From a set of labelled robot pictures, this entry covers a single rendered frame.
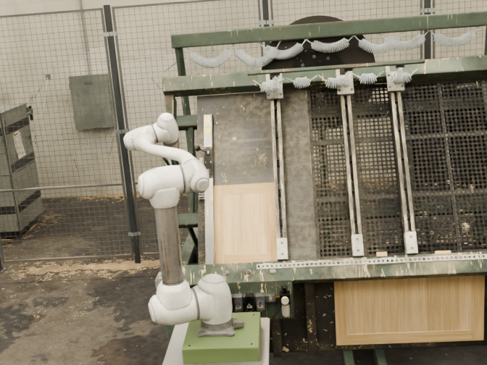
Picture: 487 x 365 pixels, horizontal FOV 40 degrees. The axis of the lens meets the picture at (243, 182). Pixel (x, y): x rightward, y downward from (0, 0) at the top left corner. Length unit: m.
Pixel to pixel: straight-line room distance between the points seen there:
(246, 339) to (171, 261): 0.52
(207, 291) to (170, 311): 0.19
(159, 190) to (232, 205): 1.12
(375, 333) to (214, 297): 1.44
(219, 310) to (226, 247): 0.82
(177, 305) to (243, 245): 0.93
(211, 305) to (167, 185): 0.63
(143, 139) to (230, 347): 1.13
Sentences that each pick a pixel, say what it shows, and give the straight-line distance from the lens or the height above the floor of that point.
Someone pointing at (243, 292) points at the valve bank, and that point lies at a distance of 3.90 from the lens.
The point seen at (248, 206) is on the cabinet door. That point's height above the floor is 1.18.
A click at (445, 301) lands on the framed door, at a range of 4.30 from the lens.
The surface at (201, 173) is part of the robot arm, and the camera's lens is 2.99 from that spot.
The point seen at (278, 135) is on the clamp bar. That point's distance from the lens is 4.08.
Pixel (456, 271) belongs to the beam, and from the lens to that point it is 3.96.
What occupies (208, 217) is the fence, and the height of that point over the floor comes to 1.14.
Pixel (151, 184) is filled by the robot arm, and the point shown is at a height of 1.62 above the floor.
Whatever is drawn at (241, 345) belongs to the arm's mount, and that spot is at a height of 0.82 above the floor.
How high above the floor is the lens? 2.34
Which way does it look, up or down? 15 degrees down
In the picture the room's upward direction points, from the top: 4 degrees counter-clockwise
